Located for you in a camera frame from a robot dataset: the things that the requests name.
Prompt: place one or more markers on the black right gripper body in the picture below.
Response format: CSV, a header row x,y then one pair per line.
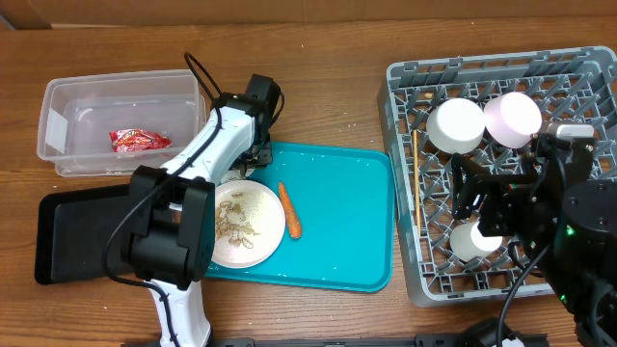
x,y
501,214

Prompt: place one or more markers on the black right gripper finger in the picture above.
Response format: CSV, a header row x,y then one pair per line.
x,y
462,167
467,197

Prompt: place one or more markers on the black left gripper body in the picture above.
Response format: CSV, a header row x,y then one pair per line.
x,y
259,154

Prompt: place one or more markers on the white bowl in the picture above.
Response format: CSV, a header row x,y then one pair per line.
x,y
456,126

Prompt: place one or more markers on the white cup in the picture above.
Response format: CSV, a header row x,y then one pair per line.
x,y
467,242

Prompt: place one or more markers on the wooden chopstick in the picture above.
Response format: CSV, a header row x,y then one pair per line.
x,y
416,182

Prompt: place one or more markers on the pink plate with food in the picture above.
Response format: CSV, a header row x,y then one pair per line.
x,y
249,224

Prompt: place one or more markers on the pink bowl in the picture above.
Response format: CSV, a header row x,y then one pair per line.
x,y
512,118

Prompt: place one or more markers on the orange carrot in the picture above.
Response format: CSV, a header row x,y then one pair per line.
x,y
292,220

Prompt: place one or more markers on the red snack wrapper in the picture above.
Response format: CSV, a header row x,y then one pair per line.
x,y
135,139

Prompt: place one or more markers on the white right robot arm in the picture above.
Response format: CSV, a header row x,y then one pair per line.
x,y
564,219

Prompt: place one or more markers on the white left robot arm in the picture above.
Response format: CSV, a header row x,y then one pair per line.
x,y
168,236

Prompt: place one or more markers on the teal serving tray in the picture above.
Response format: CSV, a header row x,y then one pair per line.
x,y
344,199

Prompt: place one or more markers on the grey dish rack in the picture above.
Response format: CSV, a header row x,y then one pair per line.
x,y
575,84

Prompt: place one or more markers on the clear plastic bin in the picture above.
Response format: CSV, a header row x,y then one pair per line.
x,y
78,114

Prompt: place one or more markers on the black tray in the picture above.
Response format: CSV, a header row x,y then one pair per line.
x,y
73,230

